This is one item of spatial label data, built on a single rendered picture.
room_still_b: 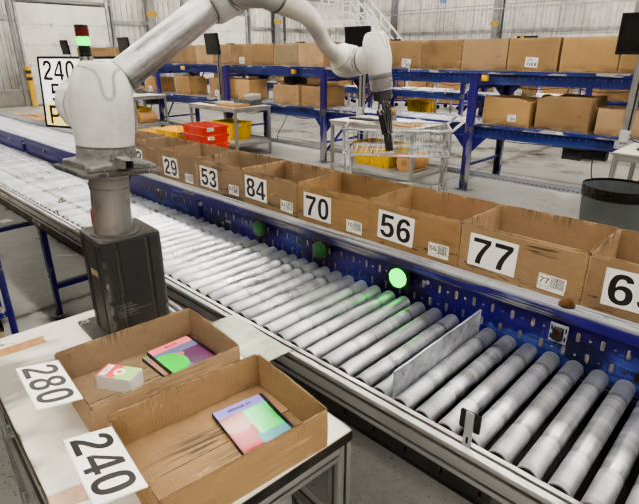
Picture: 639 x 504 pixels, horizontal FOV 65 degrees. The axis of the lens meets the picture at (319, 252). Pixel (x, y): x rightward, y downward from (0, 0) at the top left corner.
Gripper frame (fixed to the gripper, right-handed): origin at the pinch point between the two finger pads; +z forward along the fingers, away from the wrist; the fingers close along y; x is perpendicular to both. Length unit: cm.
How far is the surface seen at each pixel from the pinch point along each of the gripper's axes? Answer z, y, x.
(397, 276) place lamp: 42, -39, -10
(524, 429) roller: 54, -95, -54
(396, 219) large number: 23.6, -28.6, -8.5
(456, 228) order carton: 25, -36, -31
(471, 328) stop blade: 51, -56, -37
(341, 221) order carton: 26.4, -19.6, 17.4
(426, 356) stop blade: 47, -80, -29
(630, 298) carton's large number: 40, -55, -79
